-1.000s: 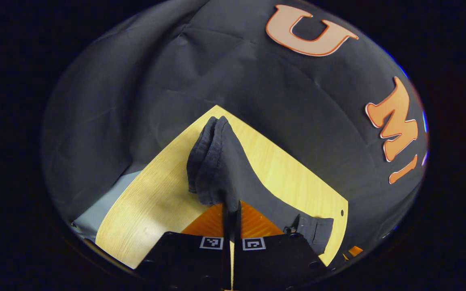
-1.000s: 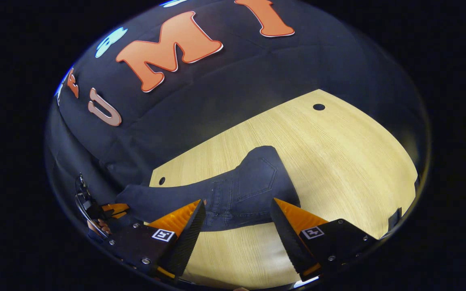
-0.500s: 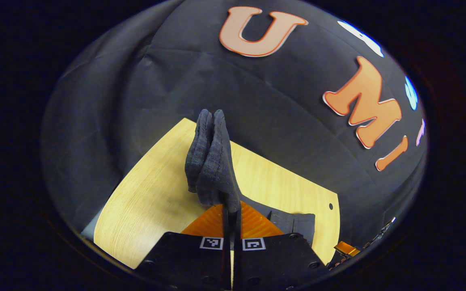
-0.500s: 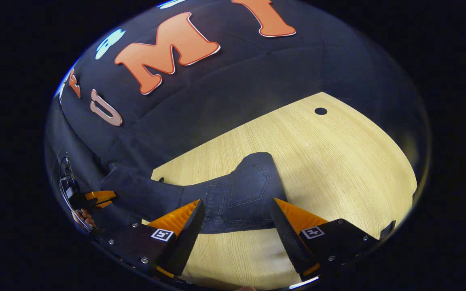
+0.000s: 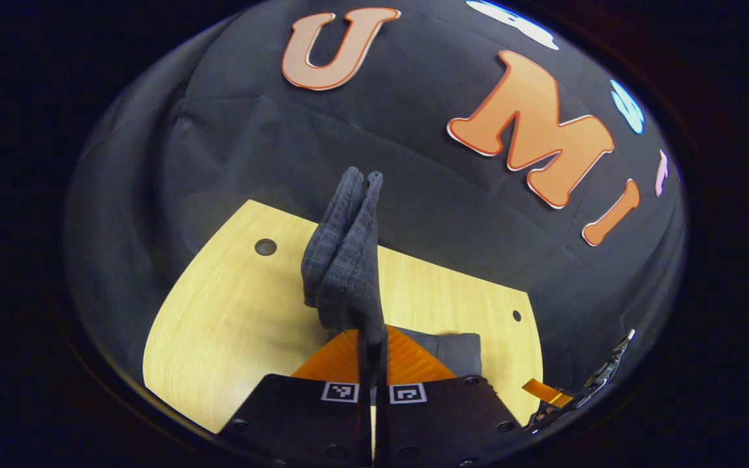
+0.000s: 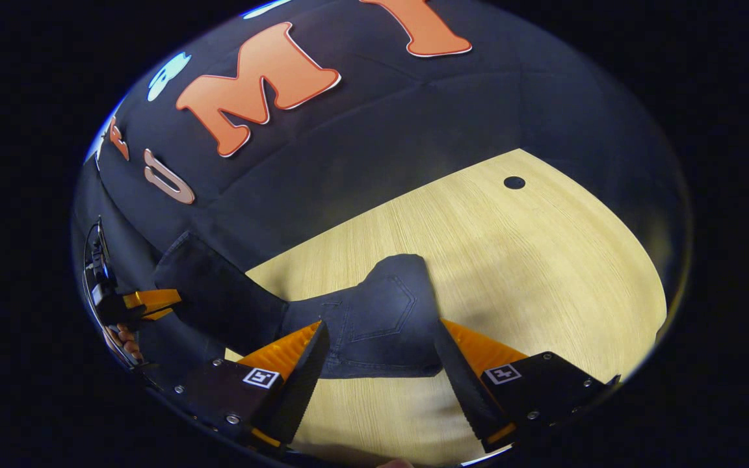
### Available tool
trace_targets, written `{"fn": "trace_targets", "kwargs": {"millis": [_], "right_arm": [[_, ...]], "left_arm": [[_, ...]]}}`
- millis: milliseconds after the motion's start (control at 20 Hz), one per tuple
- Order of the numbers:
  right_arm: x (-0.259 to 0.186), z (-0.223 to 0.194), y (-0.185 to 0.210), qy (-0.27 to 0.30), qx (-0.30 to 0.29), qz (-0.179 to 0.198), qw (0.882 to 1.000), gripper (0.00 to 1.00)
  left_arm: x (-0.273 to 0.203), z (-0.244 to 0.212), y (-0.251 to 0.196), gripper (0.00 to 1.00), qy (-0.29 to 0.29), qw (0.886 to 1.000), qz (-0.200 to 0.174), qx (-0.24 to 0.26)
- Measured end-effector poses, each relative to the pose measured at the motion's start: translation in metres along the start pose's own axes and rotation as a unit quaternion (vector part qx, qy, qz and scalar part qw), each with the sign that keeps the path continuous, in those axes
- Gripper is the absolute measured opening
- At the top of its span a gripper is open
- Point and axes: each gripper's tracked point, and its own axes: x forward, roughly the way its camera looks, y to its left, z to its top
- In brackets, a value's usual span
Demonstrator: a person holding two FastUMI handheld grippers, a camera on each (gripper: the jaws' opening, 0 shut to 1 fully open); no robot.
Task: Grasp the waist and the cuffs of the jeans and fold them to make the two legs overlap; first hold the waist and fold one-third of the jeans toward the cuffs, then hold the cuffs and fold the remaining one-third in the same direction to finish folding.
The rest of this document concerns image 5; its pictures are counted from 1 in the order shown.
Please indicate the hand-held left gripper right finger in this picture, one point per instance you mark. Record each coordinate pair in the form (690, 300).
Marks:
(381, 370)

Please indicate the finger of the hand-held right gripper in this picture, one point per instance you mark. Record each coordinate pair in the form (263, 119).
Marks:
(547, 392)

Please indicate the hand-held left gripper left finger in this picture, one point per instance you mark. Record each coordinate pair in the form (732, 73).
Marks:
(364, 367)

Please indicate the dark blue jeans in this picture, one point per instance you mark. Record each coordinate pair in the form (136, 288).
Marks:
(348, 260)

